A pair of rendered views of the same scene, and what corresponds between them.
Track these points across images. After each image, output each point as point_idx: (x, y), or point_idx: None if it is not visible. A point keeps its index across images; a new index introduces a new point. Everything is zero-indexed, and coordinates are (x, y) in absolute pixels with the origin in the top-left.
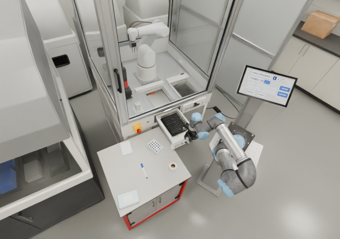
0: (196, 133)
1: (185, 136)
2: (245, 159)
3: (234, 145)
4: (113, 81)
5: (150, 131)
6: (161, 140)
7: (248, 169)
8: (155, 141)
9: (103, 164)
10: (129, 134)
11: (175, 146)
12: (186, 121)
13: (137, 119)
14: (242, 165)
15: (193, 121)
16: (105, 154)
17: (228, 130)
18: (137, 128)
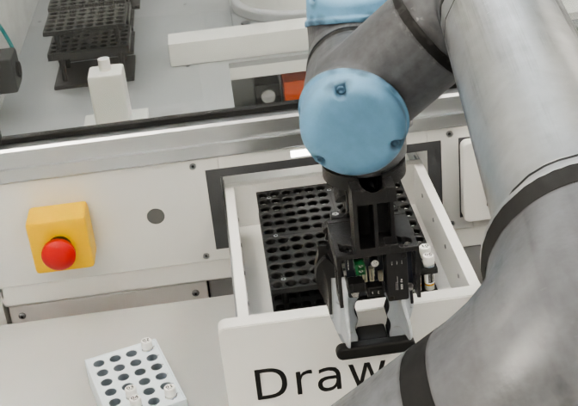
0: (376, 205)
1: (318, 270)
2: (567, 167)
3: (527, 75)
4: None
5: (172, 310)
6: (215, 370)
7: (554, 257)
8: (154, 351)
9: None
10: (18, 292)
11: (262, 380)
12: (447, 243)
13: (64, 163)
14: (506, 239)
15: (313, 32)
16: None
17: None
18: (52, 226)
